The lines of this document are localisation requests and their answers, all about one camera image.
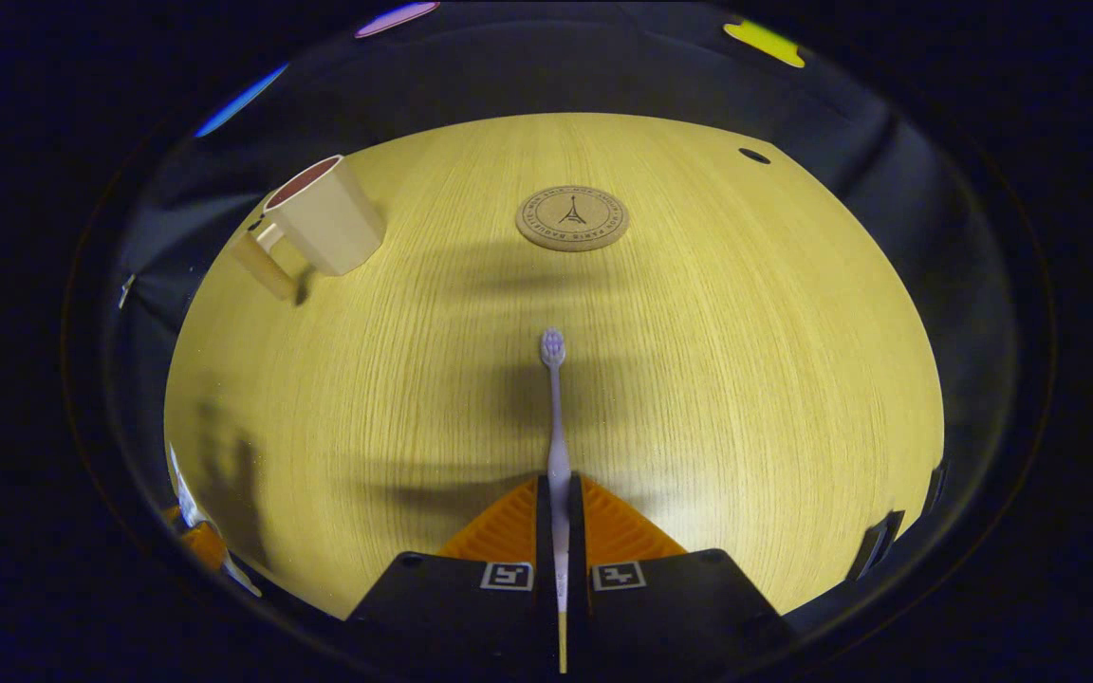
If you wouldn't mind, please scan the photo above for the wooden desktop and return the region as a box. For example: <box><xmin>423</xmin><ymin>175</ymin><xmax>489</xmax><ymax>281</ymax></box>
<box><xmin>164</xmin><ymin>112</ymin><xmax>946</xmax><ymax>618</ymax></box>

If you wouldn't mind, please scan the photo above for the round cork coaster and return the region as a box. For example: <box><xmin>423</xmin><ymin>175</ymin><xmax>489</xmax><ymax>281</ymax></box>
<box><xmin>515</xmin><ymin>185</ymin><xmax>631</xmax><ymax>253</ymax></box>

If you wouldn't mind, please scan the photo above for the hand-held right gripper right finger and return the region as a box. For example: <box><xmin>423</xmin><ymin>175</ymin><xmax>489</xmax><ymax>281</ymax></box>
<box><xmin>565</xmin><ymin>474</ymin><xmax>799</xmax><ymax>670</ymax></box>

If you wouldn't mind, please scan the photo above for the beige cup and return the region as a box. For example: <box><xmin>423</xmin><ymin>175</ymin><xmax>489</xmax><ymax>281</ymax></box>
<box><xmin>232</xmin><ymin>155</ymin><xmax>387</xmax><ymax>303</ymax></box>

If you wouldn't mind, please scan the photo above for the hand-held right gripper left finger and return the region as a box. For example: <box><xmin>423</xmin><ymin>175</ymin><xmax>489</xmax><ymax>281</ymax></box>
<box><xmin>347</xmin><ymin>474</ymin><xmax>557</xmax><ymax>665</ymax></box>

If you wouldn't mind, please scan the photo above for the white toothbrush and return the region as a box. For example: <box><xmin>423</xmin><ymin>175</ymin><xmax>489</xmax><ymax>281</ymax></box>
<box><xmin>540</xmin><ymin>327</ymin><xmax>573</xmax><ymax>674</ymax></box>

